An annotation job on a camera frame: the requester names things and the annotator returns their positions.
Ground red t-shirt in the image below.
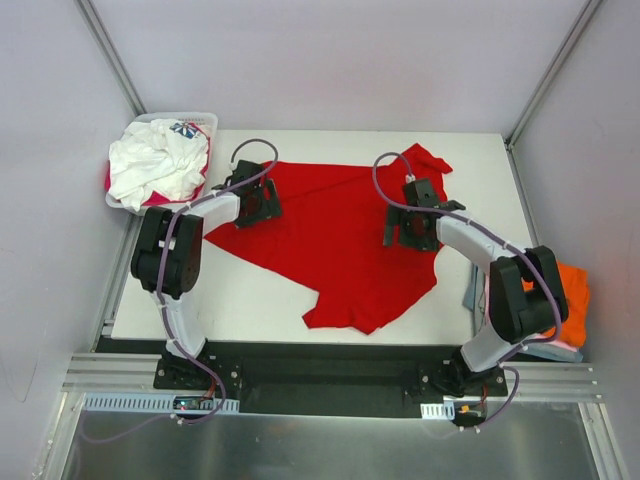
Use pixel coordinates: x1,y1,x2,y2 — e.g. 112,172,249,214
206,144,453,334

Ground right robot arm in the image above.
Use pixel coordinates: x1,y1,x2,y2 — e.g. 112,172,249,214
374,178,569,395

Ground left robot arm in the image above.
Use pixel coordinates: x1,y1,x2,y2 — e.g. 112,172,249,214
131,160,282,389

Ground white crumpled t-shirt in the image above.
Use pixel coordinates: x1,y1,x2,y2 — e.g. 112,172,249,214
108,118,211,212

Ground white laundry basket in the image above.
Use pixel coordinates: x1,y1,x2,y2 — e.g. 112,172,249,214
104,111,220,217

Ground orange folded t-shirt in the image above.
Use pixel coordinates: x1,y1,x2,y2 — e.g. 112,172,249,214
557,262,590,348

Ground light blue folded shirt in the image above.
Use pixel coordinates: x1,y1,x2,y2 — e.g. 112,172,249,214
462,266,583,363

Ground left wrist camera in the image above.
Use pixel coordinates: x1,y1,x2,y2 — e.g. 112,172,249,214
228,160,265,189

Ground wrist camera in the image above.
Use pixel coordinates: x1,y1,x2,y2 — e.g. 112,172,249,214
402,178,442,208
228,160,265,189

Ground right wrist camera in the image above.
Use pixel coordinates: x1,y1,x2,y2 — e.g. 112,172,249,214
402,178,442,208

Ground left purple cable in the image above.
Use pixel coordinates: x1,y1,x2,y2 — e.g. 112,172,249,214
79,138,280,444

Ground purple cable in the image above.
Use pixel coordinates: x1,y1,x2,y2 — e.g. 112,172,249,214
79,138,280,444
372,152,563,440

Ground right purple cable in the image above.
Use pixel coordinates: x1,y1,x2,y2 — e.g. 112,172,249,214
372,152,563,440

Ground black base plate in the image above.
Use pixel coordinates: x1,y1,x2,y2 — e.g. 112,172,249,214
153,341,507,418

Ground right cable duct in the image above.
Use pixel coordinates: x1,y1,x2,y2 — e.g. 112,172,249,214
420,401,455,421

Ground cable duct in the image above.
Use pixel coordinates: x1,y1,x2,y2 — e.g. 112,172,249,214
84,393,240,415
420,401,455,421

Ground aluminium frame rail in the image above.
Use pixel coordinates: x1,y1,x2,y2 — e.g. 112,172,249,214
62,353,605,403

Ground left cable duct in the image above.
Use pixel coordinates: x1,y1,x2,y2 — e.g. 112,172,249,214
84,393,240,415

